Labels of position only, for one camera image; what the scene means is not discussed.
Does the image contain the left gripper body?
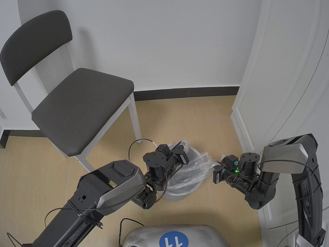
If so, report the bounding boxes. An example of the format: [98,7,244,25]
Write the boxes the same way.
[167,148,190,173]

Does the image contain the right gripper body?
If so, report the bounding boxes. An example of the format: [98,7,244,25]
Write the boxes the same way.
[213,169,241,187]

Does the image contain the clear plastic bag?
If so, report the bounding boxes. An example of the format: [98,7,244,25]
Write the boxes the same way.
[168,139,219,190]

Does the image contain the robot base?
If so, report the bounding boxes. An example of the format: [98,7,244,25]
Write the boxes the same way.
[123,224,230,247]

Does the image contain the white trash bin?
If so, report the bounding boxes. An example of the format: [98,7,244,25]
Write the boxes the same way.
[162,148,203,202]

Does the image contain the grey chair white legs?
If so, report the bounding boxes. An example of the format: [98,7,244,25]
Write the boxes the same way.
[0,10,142,173]

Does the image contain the white door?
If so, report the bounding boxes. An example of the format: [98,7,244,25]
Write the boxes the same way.
[231,0,329,247]

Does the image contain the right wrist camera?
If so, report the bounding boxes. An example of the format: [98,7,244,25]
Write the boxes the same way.
[222,155,240,173]

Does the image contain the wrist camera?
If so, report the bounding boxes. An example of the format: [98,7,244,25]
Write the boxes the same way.
[222,155,240,173]
[157,144,170,157]

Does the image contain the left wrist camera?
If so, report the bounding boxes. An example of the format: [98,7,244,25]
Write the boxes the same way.
[157,144,170,157]

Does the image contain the black cable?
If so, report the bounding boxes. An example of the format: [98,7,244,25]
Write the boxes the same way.
[118,218,145,245]
[129,139,158,162]

